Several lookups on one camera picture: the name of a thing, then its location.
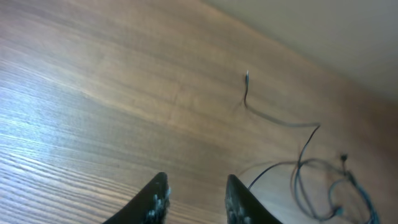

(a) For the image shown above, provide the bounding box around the black cable bundle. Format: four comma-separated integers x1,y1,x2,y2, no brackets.
290,153,381,224

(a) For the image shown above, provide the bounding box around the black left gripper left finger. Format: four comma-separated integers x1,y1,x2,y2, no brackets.
103,172,170,224

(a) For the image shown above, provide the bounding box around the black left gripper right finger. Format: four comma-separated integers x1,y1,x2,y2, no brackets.
224,174,282,224

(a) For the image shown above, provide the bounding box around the black usb cable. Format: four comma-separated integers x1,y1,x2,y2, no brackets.
243,70,322,191

